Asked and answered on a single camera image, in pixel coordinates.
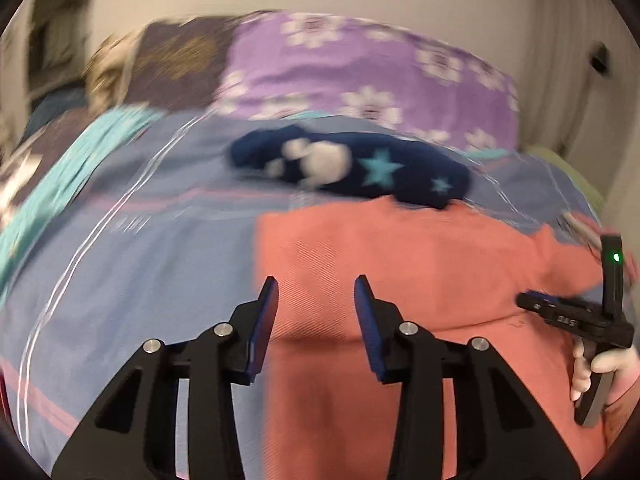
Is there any dark brown patterned pillow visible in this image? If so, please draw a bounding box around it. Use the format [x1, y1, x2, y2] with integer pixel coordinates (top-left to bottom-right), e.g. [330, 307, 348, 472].
[84, 15, 240, 115]

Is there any green blanket edge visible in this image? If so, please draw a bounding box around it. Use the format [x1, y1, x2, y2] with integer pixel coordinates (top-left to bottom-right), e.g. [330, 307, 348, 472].
[524, 145, 605, 214]

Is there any purple floral pillow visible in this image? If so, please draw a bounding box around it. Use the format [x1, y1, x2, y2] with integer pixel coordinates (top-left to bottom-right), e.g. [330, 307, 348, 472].
[212, 11, 518, 152]

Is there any salmon pink knit garment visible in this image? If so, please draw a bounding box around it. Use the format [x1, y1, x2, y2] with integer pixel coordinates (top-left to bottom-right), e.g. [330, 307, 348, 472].
[252, 195, 622, 480]

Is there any beige curtain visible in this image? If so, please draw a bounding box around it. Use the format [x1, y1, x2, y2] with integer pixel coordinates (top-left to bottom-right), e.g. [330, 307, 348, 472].
[520, 0, 638, 195]

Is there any navy star fleece garment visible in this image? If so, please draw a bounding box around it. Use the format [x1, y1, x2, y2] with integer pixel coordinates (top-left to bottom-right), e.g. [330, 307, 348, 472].
[229, 126, 472, 209]

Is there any blue striped bed sheet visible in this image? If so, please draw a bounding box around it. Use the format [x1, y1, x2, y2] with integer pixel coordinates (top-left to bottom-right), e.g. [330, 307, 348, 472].
[1, 112, 585, 479]

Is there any white gloved right hand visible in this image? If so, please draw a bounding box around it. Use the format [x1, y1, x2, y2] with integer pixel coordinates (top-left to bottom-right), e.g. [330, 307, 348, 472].
[570, 338, 639, 405]

